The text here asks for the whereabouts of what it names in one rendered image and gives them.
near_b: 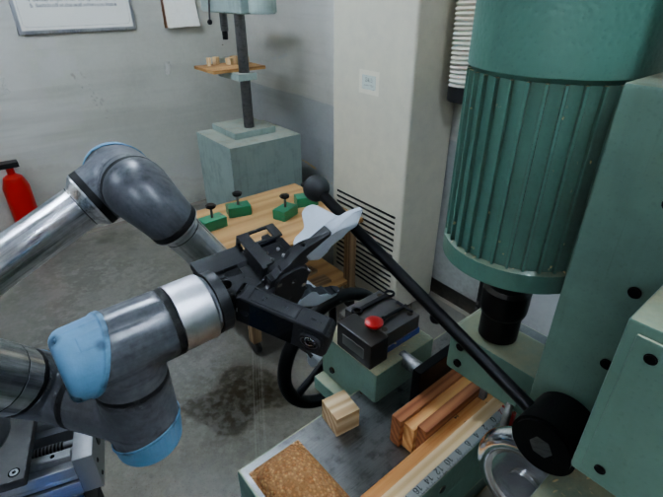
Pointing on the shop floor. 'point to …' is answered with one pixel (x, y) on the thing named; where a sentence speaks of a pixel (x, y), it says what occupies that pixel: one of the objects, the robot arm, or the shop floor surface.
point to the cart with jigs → (255, 205)
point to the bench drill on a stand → (251, 157)
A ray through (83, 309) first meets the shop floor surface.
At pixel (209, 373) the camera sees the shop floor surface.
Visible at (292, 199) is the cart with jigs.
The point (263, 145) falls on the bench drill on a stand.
